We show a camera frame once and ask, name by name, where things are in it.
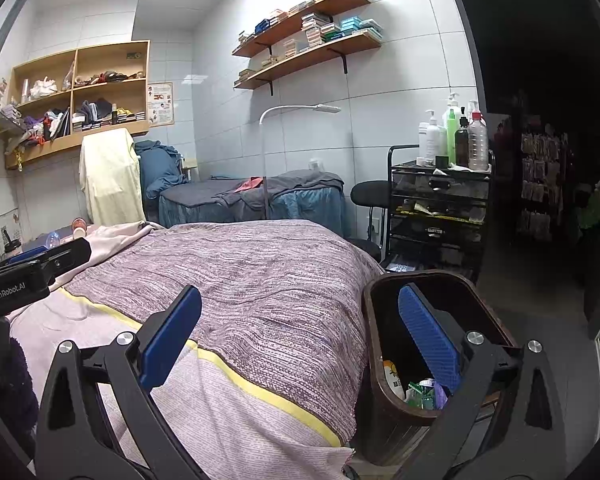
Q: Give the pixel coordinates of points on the wooden wall shelf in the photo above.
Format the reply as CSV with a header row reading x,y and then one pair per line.
x,y
320,10
320,52

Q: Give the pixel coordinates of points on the person's left forearm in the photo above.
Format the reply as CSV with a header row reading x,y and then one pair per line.
x,y
10,385

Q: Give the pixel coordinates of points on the rack of hanging packets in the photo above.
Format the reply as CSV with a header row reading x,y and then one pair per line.
x,y
542,185

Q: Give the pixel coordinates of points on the blue patterned box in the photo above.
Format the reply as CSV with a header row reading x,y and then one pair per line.
x,y
400,268

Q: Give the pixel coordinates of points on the pink blanket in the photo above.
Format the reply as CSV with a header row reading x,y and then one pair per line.
x,y
110,240

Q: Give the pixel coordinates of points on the black stool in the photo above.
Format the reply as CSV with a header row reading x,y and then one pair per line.
x,y
370,194

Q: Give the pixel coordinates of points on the red cloth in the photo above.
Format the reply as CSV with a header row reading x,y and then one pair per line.
x,y
250,183

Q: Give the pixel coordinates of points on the white tumbler with black lid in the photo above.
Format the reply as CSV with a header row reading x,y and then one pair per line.
x,y
10,249

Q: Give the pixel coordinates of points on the wall socket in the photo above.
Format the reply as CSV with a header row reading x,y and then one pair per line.
x,y
375,226

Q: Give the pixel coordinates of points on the wooden wall shelves with boxes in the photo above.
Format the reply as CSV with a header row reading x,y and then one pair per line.
x,y
315,27

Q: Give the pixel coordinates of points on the small black jar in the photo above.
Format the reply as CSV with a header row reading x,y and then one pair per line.
x,y
442,160

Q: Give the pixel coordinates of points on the massage bed with blue cover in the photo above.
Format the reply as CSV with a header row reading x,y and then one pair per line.
x,y
305,210

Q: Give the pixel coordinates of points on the black trolley cart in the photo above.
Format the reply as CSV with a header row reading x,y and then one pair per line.
x,y
430,240

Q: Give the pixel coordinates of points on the bed with striped purple cover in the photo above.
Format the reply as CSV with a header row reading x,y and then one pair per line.
x,y
280,300

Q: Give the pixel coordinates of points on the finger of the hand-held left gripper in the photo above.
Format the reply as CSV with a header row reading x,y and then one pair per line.
x,y
70,255
30,254

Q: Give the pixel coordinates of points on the green bottle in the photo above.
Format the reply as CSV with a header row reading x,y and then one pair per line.
x,y
451,135

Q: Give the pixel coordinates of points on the short white bottle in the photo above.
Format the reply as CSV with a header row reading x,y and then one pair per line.
x,y
423,142

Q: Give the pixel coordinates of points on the white plastic bottle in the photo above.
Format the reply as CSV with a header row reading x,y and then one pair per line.
x,y
393,377

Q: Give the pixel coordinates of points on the stack of small flat boxes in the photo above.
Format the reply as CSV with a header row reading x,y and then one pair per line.
x,y
120,119

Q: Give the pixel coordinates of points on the wall poster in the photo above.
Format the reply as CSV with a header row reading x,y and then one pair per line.
x,y
160,104

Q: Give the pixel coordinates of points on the brown pump bottle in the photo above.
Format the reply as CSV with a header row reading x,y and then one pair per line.
x,y
462,145

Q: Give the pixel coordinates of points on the white cloth bundle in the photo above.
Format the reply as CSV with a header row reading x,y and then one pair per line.
x,y
42,87

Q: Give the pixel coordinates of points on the dark folded clothes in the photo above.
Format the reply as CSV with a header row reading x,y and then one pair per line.
x,y
95,109

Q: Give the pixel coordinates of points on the green and white carton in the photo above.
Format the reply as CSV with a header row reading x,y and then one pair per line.
x,y
419,394

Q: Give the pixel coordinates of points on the dark brown trash bin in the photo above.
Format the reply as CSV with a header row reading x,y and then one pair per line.
x,y
375,410

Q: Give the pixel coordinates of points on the wall sticker sheet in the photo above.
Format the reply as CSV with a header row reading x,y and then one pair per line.
x,y
5,225

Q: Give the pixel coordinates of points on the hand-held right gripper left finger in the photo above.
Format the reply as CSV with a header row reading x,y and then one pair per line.
x,y
171,335

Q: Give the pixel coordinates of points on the red and white jar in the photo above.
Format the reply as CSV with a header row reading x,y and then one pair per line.
x,y
78,227

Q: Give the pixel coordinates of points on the clear blue bottle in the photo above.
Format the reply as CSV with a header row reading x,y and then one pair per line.
x,y
53,239

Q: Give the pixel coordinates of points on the purple plastic packet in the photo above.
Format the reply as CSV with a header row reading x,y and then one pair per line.
x,y
439,394

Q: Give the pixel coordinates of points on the beige side table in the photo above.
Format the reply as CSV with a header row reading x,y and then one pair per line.
x,y
189,166

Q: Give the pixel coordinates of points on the wooden wall cabinet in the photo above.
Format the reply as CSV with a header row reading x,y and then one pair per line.
x,y
125,132

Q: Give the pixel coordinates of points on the cream towel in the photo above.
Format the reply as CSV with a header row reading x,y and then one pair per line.
x,y
111,180

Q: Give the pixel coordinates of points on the potted flowers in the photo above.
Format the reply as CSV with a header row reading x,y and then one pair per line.
x,y
597,207

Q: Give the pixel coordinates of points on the grey blanket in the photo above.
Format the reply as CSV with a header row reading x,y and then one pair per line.
x,y
195,191

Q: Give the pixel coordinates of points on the blue cloth pile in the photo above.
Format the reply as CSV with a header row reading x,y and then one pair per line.
x,y
157,167

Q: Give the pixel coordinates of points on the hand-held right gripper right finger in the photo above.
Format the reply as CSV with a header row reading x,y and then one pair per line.
x,y
430,335

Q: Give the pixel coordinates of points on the white floor lamp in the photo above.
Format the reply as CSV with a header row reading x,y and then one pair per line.
x,y
295,107

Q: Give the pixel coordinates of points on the tall white pump bottle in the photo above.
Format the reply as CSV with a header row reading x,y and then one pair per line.
x,y
452,104

